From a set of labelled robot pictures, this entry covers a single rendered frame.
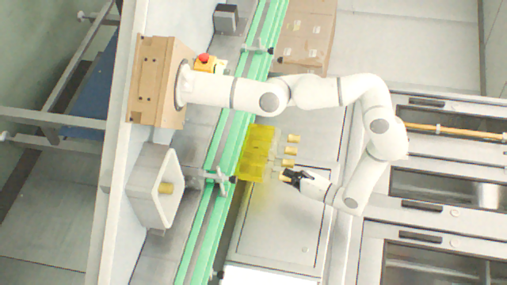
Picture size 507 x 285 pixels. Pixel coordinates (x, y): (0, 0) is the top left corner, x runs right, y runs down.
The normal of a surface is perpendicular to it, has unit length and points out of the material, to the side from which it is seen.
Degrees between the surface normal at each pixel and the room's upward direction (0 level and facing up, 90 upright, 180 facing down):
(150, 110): 90
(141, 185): 90
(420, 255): 90
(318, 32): 84
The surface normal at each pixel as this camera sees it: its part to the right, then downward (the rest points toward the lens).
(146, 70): -0.18, -0.02
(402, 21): -0.07, -0.60
